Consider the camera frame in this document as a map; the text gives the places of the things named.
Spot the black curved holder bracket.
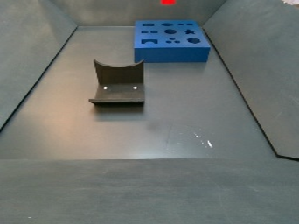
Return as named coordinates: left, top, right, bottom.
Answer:
left=89, top=60, right=146, bottom=105

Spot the red marker light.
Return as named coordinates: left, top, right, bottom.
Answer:
left=161, top=0, right=176, bottom=4

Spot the blue shape sorter block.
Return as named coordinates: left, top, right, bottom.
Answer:
left=135, top=20, right=212, bottom=63

